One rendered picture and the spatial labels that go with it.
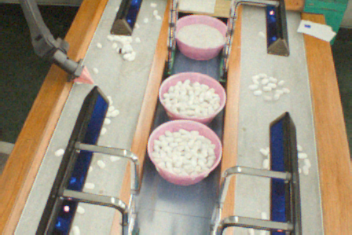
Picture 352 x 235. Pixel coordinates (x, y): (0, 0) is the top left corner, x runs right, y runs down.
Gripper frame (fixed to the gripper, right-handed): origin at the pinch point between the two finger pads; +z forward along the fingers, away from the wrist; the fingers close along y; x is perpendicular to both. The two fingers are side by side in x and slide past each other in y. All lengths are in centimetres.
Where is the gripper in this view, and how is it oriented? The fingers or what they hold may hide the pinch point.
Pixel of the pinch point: (91, 82)
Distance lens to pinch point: 195.1
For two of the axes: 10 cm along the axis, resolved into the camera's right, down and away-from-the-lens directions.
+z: 7.5, 5.5, 3.6
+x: -6.3, 4.4, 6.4
